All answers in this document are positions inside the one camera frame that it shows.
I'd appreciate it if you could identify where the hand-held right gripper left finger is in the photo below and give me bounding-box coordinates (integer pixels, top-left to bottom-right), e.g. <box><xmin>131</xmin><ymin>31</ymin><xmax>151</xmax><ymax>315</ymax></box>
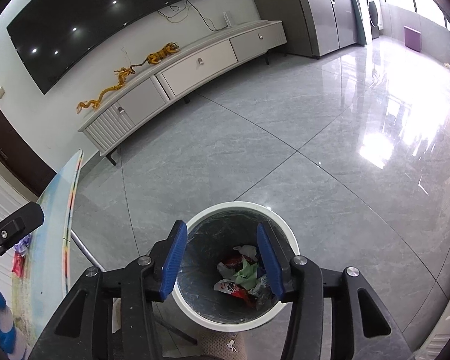
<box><xmin>30</xmin><ymin>220</ymin><xmax>188</xmax><ymax>360</ymax></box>

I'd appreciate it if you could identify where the red packet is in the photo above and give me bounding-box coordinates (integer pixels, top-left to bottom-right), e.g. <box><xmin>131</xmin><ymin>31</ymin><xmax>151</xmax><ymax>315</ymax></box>
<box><xmin>11</xmin><ymin>253</ymin><xmax>26</xmax><ymax>278</ymax></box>

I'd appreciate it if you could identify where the grey tall cabinet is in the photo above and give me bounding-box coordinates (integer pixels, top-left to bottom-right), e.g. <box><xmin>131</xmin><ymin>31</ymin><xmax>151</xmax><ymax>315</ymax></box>
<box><xmin>289</xmin><ymin>0</ymin><xmax>361</xmax><ymax>59</ymax></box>

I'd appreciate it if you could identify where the purple box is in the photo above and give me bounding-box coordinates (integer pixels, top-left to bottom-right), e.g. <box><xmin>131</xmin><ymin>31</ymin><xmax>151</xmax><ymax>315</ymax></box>
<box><xmin>402</xmin><ymin>25</ymin><xmax>422</xmax><ymax>53</ymax></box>

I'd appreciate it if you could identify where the white washing machine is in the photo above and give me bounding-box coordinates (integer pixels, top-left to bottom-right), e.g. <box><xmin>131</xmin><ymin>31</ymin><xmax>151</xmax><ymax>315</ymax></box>
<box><xmin>362</xmin><ymin>0</ymin><xmax>383</xmax><ymax>40</ymax></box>

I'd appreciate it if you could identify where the glass table with colourful edge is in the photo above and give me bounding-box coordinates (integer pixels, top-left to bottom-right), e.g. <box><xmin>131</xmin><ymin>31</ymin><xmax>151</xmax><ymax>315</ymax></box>
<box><xmin>7</xmin><ymin>149</ymin><xmax>84</xmax><ymax>360</ymax></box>

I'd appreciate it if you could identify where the green wrapper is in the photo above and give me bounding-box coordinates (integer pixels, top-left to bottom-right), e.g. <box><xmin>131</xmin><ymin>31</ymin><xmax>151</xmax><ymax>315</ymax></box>
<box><xmin>230</xmin><ymin>257</ymin><xmax>259</xmax><ymax>286</ymax></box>

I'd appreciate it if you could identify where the person's left hand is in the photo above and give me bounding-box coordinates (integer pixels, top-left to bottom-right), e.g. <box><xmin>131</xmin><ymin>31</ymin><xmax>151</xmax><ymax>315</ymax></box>
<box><xmin>0</xmin><ymin>286</ymin><xmax>29</xmax><ymax>357</ymax></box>

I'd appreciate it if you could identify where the metal table leg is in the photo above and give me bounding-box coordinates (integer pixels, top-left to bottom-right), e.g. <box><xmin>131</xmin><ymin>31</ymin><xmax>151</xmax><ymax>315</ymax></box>
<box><xmin>65</xmin><ymin>229</ymin><xmax>199</xmax><ymax>346</ymax></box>

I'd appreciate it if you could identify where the white panelled cabinet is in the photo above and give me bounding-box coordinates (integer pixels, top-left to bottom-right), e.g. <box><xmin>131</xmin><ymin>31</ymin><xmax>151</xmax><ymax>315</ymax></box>
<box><xmin>0</xmin><ymin>154</ymin><xmax>40</xmax><ymax>282</ymax></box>

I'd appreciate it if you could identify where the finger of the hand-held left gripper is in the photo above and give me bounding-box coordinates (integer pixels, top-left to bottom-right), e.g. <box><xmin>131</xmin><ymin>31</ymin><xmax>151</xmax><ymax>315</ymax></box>
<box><xmin>0</xmin><ymin>201</ymin><xmax>46</xmax><ymax>271</ymax></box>

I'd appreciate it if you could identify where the clear plastic wrapper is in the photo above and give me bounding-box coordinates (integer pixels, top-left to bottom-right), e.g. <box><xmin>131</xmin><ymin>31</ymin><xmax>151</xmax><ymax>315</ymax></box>
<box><xmin>249</xmin><ymin>274</ymin><xmax>276</xmax><ymax>306</ymax></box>

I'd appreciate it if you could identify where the beige slipper with dark print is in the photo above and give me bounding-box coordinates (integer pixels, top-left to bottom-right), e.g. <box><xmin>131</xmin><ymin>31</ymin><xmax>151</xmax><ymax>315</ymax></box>
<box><xmin>197</xmin><ymin>331</ymin><xmax>246</xmax><ymax>360</ymax></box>

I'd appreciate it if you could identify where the black wall television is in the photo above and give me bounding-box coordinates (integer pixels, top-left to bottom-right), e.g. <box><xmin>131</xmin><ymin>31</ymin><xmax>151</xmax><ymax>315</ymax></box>
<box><xmin>6</xmin><ymin>0</ymin><xmax>216</xmax><ymax>95</ymax></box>

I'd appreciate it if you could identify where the dark grey trouser leg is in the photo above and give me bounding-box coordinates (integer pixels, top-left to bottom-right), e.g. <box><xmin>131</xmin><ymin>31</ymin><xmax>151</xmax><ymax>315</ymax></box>
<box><xmin>112</xmin><ymin>330</ymin><xmax>211</xmax><ymax>360</ymax></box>

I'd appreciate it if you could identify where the dark brown door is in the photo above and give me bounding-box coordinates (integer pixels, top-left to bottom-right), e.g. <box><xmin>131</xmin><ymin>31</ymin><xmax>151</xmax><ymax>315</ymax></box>
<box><xmin>0</xmin><ymin>80</ymin><xmax>59</xmax><ymax>197</ymax></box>

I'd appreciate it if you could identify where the red and white wrapper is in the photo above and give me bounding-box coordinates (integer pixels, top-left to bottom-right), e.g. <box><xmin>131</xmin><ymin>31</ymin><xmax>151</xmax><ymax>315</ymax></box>
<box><xmin>214</xmin><ymin>278</ymin><xmax>259</xmax><ymax>310</ymax></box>

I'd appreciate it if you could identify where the yellow dragon figurine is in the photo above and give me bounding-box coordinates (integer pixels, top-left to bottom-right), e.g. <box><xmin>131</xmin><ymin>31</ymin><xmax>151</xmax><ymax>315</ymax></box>
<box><xmin>77</xmin><ymin>65</ymin><xmax>137</xmax><ymax>112</ymax></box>

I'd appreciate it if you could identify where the white round waste bin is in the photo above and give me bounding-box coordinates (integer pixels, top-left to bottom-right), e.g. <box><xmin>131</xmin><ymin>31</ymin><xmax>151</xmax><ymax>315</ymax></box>
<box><xmin>171</xmin><ymin>202</ymin><xmax>300</xmax><ymax>332</ymax></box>

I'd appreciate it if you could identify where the white crumpled paper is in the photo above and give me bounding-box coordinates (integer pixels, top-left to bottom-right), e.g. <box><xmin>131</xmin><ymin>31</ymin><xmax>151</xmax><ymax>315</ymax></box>
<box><xmin>233</xmin><ymin>245</ymin><xmax>259</xmax><ymax>261</ymax></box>

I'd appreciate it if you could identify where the yellow tiger figurine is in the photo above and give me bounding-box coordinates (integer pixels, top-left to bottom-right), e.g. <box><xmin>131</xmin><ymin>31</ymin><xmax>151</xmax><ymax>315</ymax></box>
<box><xmin>135</xmin><ymin>42</ymin><xmax>181</xmax><ymax>69</ymax></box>

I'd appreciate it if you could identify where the white television cabinet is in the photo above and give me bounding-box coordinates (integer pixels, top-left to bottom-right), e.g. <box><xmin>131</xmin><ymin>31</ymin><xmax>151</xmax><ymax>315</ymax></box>
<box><xmin>77</xmin><ymin>20</ymin><xmax>287</xmax><ymax>166</ymax></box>

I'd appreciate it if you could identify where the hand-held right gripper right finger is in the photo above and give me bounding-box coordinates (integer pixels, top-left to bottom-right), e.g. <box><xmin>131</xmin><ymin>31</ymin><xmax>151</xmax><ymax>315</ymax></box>
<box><xmin>256</xmin><ymin>221</ymin><xmax>413</xmax><ymax>360</ymax></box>

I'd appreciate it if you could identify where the black cable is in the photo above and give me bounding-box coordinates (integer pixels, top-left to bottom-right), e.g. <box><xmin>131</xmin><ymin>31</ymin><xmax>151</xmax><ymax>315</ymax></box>
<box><xmin>157</xmin><ymin>0</ymin><xmax>226</xmax><ymax>31</ymax></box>

